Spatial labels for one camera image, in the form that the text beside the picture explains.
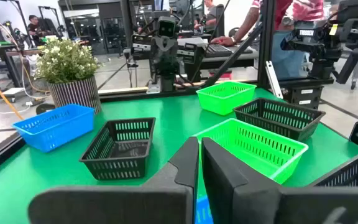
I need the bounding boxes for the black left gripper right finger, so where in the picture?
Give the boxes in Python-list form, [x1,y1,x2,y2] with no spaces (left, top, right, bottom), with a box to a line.
[201,137,358,224]

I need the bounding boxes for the black box white labels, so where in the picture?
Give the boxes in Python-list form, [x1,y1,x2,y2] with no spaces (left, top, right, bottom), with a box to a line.
[280,83,325,110]

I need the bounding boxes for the blue plastic basket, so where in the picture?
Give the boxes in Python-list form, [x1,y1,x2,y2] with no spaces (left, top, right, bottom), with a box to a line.
[195,195,214,224]
[12,103,96,153]

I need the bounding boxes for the person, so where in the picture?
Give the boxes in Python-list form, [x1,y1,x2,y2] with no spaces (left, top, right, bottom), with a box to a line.
[27,14,48,45]
[211,0,326,80]
[194,0,218,32]

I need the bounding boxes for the green plastic basket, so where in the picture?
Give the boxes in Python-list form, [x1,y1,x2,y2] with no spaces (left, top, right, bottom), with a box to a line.
[193,118,310,185]
[196,81,257,116]

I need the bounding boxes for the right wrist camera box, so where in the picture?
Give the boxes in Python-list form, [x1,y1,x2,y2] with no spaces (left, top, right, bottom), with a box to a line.
[157,16,180,39]

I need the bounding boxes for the yellow hanging cable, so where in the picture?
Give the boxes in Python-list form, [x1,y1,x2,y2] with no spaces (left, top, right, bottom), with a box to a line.
[0,65,25,121]

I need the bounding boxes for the red stool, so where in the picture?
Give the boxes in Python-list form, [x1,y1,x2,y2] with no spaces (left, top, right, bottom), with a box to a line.
[208,70,233,81]

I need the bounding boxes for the black plastic basket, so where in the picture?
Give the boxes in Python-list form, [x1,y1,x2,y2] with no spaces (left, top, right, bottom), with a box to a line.
[233,97,326,143]
[78,117,157,181]
[308,152,358,188]

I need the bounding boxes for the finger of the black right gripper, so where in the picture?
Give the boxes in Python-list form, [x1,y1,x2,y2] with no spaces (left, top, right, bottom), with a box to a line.
[157,52,170,77]
[168,52,180,77]

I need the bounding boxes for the white metal strip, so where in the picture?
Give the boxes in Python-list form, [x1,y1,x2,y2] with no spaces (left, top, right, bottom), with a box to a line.
[265,60,284,100]

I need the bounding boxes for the grey desk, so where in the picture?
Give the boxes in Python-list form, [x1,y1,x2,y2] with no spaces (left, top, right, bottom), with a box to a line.
[178,37,260,71]

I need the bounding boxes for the black keyboard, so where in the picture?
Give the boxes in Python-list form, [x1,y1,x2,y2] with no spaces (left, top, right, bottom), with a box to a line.
[206,43,254,58]

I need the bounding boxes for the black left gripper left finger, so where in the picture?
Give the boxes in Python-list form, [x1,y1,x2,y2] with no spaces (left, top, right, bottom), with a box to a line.
[28,136,200,224]

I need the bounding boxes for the potted plant striped pot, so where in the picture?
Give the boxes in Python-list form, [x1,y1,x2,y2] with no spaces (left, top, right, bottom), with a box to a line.
[34,36,103,114]

